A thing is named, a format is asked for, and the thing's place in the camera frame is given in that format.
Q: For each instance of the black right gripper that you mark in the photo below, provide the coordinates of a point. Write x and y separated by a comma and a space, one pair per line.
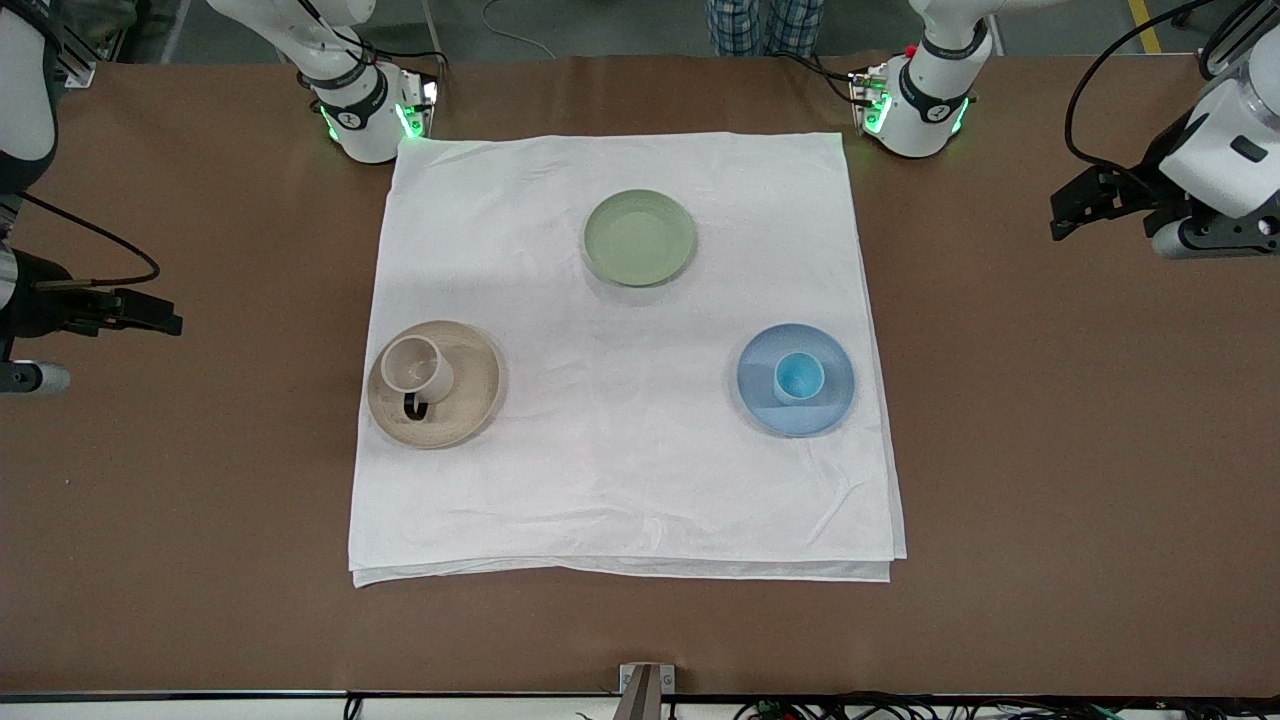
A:
40, 305

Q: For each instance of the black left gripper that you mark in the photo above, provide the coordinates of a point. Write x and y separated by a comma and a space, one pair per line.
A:
1152, 177

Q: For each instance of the blue cup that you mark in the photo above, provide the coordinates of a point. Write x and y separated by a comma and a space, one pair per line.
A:
800, 378

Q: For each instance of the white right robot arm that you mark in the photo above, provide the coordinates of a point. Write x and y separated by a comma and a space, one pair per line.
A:
365, 120

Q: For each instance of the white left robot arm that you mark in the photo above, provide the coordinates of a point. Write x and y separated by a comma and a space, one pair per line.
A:
925, 110

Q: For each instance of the beige gray plate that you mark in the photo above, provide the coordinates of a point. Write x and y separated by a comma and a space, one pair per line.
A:
472, 392

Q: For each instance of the blue plate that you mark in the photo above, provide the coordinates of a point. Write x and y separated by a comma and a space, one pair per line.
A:
760, 402

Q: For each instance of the green plate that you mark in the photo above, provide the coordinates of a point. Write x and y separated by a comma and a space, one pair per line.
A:
640, 238

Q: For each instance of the person in plaid trousers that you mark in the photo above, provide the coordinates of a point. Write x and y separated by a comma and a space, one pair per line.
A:
765, 25

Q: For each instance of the white cloth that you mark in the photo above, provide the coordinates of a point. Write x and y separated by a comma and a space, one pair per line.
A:
620, 450

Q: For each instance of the aluminium frame profile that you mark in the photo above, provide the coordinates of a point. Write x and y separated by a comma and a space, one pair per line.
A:
1212, 62
75, 60

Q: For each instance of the metal table edge bracket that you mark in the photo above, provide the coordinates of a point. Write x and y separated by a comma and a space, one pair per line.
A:
645, 690

